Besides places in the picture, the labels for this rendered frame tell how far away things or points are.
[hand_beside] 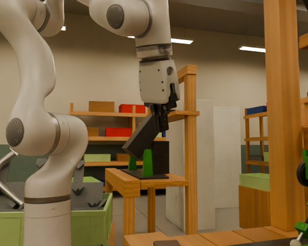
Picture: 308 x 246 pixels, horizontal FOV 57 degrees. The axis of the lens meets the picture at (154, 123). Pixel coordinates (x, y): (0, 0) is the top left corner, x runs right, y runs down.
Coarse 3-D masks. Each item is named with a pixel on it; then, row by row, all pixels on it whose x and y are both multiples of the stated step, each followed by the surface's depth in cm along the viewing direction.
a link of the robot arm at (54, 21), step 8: (48, 0) 84; (56, 0) 83; (48, 8) 88; (56, 8) 86; (48, 16) 88; (56, 16) 88; (48, 24) 89; (56, 24) 90; (40, 32) 90; (48, 32) 91; (56, 32) 93
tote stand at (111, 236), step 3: (111, 225) 147; (111, 228) 142; (111, 231) 137; (111, 234) 132; (111, 237) 128; (114, 237) 129; (108, 240) 124; (111, 240) 124; (114, 240) 125; (111, 243) 120; (114, 243) 121
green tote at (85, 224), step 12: (108, 204) 119; (0, 216) 103; (12, 216) 103; (72, 216) 105; (84, 216) 106; (96, 216) 106; (108, 216) 124; (0, 228) 103; (12, 228) 103; (72, 228) 105; (84, 228) 105; (96, 228) 106; (108, 228) 124; (0, 240) 102; (12, 240) 103; (72, 240) 104; (84, 240) 105; (96, 240) 105
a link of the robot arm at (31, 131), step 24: (0, 0) 76; (24, 0) 81; (0, 24) 79; (24, 24) 79; (24, 48) 79; (48, 48) 83; (24, 72) 78; (48, 72) 80; (24, 96) 74; (24, 120) 69; (48, 120) 73; (24, 144) 68; (48, 144) 72
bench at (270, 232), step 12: (252, 228) 111; (264, 228) 112; (276, 228) 111; (180, 240) 97; (192, 240) 97; (204, 240) 97; (216, 240) 97; (228, 240) 97; (240, 240) 97; (252, 240) 97; (264, 240) 97
